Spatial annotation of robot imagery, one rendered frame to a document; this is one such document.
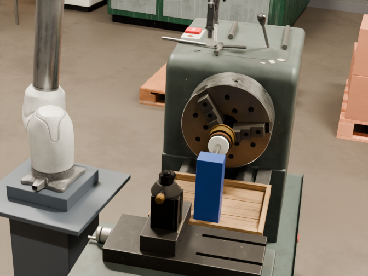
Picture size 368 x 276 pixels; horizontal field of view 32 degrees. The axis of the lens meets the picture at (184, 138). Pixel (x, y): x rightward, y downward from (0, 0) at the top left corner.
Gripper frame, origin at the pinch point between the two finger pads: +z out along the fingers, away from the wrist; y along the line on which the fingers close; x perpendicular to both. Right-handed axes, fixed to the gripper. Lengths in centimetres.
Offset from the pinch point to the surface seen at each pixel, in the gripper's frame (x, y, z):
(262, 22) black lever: 18.5, 0.0, -7.2
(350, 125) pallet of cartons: 73, -209, 119
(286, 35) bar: 27.0, -20.1, 2.5
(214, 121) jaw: 9.2, 39.7, 16.9
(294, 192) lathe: 38, -26, 76
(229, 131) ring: 14.5, 41.3, 19.0
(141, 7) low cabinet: -148, -437, 107
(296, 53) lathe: 32.0, -5.2, 4.8
